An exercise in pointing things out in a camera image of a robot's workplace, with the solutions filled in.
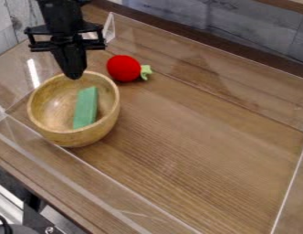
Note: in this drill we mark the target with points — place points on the brown wooden bowl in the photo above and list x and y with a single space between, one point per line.
51 108

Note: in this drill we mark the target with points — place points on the green rectangular block stick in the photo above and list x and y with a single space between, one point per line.
85 107

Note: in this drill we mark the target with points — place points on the black stand under table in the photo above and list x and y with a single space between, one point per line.
20 220

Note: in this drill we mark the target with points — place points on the clear acrylic corner bracket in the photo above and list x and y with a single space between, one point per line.
108 30

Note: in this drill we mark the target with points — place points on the clear acrylic tray wall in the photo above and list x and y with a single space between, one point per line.
115 186

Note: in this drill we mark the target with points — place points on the red plush radish toy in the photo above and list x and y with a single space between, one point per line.
124 69

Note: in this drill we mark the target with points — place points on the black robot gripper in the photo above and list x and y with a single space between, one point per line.
64 29

